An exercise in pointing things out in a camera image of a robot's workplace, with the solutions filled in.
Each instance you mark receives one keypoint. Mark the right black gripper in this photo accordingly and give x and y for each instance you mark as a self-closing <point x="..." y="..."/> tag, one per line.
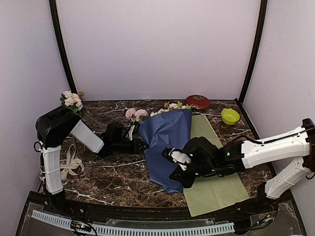
<point x="187" y="183"/>

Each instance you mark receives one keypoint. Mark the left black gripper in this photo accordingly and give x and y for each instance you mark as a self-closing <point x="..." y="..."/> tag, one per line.
<point x="135" y="147"/>

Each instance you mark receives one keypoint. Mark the pink rose stem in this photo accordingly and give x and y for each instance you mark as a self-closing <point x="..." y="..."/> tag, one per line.
<point x="136" y="115"/>

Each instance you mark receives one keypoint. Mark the light blue wrapping paper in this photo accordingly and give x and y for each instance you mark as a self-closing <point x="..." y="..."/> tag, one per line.
<point x="166" y="130"/>

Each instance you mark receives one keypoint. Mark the cream ribbon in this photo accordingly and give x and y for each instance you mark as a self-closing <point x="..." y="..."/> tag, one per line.
<point x="71" y="162"/>

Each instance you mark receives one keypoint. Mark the cream rose stem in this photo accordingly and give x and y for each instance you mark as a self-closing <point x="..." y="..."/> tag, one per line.
<point x="176" y="106"/>

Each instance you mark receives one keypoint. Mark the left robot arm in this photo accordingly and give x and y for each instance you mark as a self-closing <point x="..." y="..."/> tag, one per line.
<point x="55" y="126"/>

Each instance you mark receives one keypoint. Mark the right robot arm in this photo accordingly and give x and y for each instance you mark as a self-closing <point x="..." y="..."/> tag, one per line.
<point x="298" y="144"/>

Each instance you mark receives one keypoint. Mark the yellow-green wrapping paper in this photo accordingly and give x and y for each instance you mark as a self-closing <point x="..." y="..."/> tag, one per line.
<point x="212" y="193"/>

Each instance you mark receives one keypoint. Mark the lime green bowl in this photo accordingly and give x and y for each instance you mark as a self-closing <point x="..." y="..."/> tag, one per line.
<point x="229" y="116"/>

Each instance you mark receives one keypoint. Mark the red decorated round plate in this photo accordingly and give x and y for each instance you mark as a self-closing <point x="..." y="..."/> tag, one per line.
<point x="198" y="102"/>

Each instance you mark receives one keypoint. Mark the remaining white rose stems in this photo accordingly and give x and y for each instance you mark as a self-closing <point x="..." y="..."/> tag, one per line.
<point x="72" y="100"/>

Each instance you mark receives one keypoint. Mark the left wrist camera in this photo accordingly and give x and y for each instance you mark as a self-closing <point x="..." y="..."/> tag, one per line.
<point x="116" y="132"/>

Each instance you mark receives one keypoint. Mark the white slotted cable duct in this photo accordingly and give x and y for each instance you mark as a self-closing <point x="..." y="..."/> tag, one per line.
<point x="97" y="229"/>

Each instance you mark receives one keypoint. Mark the left black frame post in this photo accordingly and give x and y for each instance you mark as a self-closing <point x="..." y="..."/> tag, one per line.
<point x="61" y="45"/>

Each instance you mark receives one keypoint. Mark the black frame post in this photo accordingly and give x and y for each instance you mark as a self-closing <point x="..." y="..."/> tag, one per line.
<point x="61" y="45"/>
<point x="255" y="49"/>

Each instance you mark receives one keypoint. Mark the right black frame post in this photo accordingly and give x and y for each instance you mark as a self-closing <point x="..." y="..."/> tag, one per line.
<point x="255" y="49"/>

